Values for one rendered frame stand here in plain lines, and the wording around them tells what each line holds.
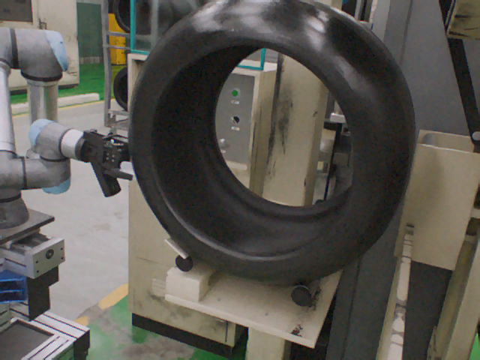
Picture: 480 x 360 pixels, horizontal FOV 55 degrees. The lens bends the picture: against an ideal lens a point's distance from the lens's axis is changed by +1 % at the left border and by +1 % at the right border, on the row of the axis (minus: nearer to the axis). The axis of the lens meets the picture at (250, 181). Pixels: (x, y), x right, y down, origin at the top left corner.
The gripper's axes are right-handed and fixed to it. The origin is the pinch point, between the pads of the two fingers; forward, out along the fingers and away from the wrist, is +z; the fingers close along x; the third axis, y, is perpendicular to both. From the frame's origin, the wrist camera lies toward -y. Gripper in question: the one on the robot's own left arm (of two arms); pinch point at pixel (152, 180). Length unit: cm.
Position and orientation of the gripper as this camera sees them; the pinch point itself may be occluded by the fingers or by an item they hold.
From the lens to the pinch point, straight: 114.6
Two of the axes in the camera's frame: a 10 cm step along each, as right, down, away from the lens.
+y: 2.0, -9.1, -3.7
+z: 9.1, 3.1, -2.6
